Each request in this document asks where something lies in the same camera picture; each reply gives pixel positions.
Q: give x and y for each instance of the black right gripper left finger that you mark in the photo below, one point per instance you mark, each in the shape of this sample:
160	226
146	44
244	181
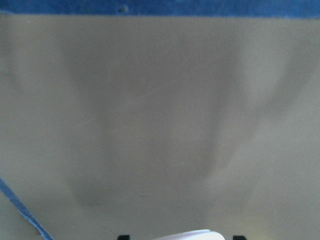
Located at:
123	237

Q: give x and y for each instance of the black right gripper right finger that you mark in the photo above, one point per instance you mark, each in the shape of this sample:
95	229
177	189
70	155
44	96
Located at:
239	237

